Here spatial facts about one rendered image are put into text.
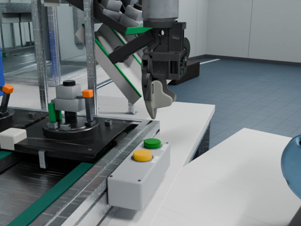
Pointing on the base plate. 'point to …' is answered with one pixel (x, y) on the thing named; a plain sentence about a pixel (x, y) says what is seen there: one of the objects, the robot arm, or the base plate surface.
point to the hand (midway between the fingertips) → (150, 112)
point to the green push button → (152, 143)
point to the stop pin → (43, 158)
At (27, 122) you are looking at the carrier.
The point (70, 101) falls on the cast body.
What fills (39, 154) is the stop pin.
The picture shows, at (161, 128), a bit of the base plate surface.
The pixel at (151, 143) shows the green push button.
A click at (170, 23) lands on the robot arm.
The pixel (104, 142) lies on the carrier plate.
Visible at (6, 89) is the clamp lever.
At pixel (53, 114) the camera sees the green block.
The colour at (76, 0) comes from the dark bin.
